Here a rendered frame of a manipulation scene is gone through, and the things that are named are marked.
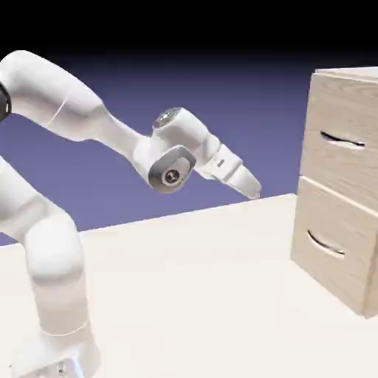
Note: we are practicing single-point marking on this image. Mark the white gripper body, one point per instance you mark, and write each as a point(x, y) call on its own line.
point(244, 179)

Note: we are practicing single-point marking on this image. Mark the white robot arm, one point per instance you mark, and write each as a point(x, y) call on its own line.
point(68, 106)

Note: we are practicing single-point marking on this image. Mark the light wood cabinet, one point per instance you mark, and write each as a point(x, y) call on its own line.
point(339, 189)

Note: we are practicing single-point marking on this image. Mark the light wood drawer front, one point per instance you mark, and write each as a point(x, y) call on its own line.
point(336, 124)
point(327, 236)

